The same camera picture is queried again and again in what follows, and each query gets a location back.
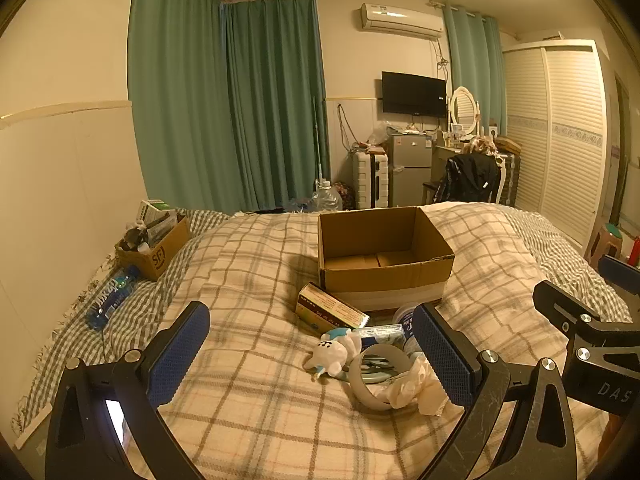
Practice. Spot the yellow brown medicine box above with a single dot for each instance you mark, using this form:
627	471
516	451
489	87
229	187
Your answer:
330	307

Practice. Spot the white dressing table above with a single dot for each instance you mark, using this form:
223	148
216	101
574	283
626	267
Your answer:
444	152

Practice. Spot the dark floral bag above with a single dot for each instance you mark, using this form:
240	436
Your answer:
345	195

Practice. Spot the flat wooden box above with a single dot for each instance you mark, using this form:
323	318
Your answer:
509	144

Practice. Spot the white suitcase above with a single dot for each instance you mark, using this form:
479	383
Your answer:
367	180

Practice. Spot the white louvered wardrobe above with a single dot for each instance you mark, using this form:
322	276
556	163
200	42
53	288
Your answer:
555	135

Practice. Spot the brown plastic stool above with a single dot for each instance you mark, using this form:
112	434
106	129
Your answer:
605	242

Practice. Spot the small printed cardboard box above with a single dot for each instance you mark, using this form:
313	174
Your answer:
162	255

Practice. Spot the white air conditioner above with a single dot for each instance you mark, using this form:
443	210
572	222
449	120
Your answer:
400	20

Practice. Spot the dark suitcase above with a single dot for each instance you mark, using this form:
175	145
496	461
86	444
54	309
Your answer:
510	177

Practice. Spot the grey small fridge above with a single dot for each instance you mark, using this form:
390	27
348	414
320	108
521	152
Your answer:
407	170

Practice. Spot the white jar with blue label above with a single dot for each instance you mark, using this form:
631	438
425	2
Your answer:
404	317

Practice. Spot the teal scissors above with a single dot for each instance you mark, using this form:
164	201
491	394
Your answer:
375	364

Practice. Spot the white tissue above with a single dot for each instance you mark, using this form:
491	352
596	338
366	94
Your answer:
417	387

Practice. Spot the green and white carton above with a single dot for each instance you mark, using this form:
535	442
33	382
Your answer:
152	208

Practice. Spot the bed with plaid blanket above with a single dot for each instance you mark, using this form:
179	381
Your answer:
65	355

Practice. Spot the white oval mirror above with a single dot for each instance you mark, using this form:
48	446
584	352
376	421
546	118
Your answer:
465	107

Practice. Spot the wide green curtain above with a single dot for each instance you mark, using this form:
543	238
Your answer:
185	90

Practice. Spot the white packet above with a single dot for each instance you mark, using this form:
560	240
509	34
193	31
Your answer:
162	227

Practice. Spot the clear plastic bag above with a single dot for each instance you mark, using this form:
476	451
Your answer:
380	132

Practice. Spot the large cardboard box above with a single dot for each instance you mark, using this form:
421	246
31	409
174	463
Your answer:
385	287

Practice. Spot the black jacket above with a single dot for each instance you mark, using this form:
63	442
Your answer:
467	177

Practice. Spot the white chair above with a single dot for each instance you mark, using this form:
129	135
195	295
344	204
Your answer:
500	185

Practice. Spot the white plush toy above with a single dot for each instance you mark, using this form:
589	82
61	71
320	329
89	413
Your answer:
330	352

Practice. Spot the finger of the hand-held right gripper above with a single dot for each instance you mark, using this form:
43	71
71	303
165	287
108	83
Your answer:
560	304
622	270

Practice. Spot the white tube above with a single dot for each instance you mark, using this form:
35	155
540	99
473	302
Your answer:
382	332

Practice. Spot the white tape roll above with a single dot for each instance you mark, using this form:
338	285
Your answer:
357	385

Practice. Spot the large clear water jug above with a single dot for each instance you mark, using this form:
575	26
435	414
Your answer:
327	197

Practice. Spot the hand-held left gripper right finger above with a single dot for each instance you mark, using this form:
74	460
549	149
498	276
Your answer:
442	355

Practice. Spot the black wall television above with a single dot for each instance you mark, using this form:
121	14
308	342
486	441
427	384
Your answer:
412	92

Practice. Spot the red fire extinguisher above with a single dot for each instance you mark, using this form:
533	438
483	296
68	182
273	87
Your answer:
636	252

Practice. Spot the fluffy brown fur item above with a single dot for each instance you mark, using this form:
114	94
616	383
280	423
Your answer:
480	146

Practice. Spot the dark round bottle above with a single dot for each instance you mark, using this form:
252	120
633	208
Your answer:
134	237

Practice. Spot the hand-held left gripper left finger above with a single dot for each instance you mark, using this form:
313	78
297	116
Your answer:
177	355

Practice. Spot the blue label water bottle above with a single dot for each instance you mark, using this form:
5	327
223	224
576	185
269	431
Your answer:
111	297

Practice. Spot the narrow light green curtain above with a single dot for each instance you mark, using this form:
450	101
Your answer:
475	70

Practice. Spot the thin white pole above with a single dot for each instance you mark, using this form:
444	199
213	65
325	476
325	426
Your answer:
316	135

